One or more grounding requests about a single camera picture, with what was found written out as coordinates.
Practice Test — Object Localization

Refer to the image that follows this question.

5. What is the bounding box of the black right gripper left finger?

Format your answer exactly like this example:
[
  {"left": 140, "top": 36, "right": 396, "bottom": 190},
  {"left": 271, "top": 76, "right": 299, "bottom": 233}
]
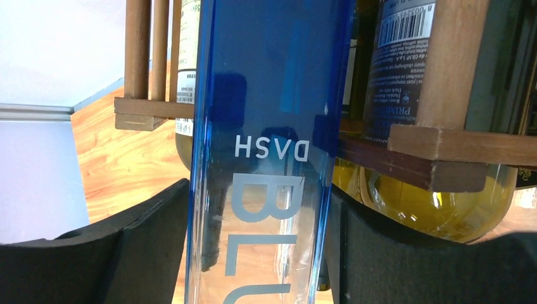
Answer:
[{"left": 1, "top": 179, "right": 189, "bottom": 303}]

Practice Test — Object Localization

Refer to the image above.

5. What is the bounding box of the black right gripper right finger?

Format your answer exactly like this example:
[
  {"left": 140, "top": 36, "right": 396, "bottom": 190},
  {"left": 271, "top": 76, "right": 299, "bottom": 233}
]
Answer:
[{"left": 324, "top": 187, "right": 536, "bottom": 304}]

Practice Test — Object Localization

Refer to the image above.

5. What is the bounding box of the clear round glass bottle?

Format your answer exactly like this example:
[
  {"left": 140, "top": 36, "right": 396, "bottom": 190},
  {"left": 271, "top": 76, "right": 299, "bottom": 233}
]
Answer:
[{"left": 332, "top": 158, "right": 517, "bottom": 243}]

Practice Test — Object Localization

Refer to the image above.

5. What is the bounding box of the dark bottle white label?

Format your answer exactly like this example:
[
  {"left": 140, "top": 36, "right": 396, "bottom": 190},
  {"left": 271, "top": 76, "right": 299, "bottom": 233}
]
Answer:
[{"left": 175, "top": 0, "right": 201, "bottom": 169}]

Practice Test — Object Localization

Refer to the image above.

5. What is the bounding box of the blue square glass bottle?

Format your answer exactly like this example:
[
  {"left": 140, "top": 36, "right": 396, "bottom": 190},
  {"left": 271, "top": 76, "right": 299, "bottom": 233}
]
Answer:
[{"left": 184, "top": 1, "right": 355, "bottom": 303}]

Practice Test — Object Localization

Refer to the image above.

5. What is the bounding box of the brown wooden wine rack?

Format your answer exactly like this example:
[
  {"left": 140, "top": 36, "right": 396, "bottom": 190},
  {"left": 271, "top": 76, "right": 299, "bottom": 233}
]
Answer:
[{"left": 114, "top": 1, "right": 536, "bottom": 193}]

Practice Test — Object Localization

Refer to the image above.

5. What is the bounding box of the dark bottle barcode label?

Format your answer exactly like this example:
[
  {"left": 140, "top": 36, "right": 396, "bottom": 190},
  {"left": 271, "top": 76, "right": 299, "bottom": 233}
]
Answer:
[{"left": 363, "top": 0, "right": 436, "bottom": 146}]

